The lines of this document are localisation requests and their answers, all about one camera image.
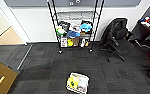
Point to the pale spotted basket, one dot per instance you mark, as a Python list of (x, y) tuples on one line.
[(85, 84)]

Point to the brown paper package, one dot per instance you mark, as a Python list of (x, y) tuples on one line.
[(76, 41)]

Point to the yellow round toy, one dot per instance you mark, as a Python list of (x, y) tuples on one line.
[(70, 42)]

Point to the black and white package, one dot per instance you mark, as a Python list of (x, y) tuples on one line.
[(83, 42)]

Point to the box with face picture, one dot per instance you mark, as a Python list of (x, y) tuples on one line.
[(63, 42)]

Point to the blue cap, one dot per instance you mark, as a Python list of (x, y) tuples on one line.
[(73, 34)]

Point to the white printed magazine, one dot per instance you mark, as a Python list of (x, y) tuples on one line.
[(74, 27)]

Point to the green and white toy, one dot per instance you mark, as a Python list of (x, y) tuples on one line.
[(60, 31)]

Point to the light blue plush toy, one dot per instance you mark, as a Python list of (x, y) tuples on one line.
[(86, 26)]

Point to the small black bag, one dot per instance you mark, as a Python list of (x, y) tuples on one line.
[(63, 24)]

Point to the white printed box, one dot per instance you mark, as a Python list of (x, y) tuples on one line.
[(82, 83)]

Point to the black office chair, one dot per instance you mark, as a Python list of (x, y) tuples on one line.
[(117, 35)]

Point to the dark cluttered desk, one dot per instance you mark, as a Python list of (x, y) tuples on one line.
[(149, 28)]

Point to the wooden furniture piece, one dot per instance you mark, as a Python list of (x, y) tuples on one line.
[(1, 73)]

